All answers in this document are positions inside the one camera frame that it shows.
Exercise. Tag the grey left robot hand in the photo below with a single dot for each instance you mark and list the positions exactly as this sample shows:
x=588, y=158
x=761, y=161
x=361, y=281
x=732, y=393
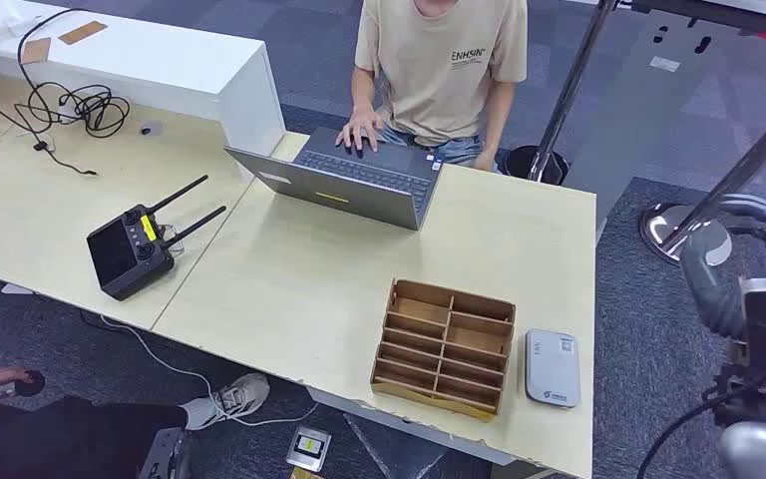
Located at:
x=165, y=456

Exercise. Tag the person's right hand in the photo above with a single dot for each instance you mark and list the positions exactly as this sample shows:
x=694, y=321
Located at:
x=362, y=129

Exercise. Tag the person's left hand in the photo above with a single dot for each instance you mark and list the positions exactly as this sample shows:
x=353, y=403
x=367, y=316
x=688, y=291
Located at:
x=485, y=162

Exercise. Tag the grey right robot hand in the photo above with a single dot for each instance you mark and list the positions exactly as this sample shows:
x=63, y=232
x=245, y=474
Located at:
x=710, y=284

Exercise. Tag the person's hand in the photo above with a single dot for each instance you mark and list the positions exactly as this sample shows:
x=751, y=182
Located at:
x=3, y=378

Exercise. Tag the white card reader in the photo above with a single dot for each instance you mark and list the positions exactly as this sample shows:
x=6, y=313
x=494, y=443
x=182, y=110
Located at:
x=551, y=370

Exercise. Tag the person's left forearm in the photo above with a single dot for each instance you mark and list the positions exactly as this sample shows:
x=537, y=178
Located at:
x=497, y=119

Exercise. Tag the person's right forearm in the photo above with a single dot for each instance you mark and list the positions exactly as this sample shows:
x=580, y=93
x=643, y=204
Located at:
x=364, y=89

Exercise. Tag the person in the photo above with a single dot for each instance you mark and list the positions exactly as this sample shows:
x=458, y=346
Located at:
x=59, y=436
x=436, y=73

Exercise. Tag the black round puck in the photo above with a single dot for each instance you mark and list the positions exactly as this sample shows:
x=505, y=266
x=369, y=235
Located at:
x=33, y=385

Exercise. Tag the grey laptop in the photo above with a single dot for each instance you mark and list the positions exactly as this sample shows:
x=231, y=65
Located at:
x=350, y=192

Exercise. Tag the yellow floor tape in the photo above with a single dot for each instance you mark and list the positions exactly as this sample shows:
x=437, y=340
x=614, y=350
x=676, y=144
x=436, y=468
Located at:
x=305, y=474

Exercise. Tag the metal floor socket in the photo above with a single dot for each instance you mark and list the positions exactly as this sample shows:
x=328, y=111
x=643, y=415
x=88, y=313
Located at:
x=308, y=448

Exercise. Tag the black remote controller with antennas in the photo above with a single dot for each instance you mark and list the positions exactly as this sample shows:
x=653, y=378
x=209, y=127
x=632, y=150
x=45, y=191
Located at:
x=125, y=258

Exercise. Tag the grey metal sign panel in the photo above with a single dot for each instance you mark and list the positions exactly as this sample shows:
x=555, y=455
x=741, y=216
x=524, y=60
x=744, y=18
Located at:
x=674, y=99

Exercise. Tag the brown cardboard organizer tray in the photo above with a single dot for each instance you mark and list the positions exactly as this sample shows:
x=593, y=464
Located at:
x=442, y=350

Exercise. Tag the grey desk grommet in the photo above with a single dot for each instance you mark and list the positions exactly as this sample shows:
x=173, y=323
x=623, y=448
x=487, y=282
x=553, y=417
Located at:
x=152, y=128

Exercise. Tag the white counter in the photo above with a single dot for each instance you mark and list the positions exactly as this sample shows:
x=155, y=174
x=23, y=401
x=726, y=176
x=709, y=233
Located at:
x=158, y=59

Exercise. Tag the white desk underframe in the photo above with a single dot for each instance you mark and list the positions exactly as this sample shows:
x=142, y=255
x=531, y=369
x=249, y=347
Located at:
x=422, y=433

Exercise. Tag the white plug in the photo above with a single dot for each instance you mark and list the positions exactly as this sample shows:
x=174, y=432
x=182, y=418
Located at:
x=68, y=109

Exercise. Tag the long brown cardboard piece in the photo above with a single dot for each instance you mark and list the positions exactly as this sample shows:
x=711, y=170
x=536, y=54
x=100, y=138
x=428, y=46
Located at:
x=83, y=32

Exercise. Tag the small brown cardboard piece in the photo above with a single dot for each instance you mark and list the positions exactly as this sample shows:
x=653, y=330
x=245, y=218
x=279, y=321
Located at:
x=35, y=51

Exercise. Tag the white power adapter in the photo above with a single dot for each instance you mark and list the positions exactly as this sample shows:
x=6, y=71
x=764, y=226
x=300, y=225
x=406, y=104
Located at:
x=19, y=25

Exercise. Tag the chrome post with black base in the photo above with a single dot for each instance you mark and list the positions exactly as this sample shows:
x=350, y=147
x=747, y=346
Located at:
x=518, y=165

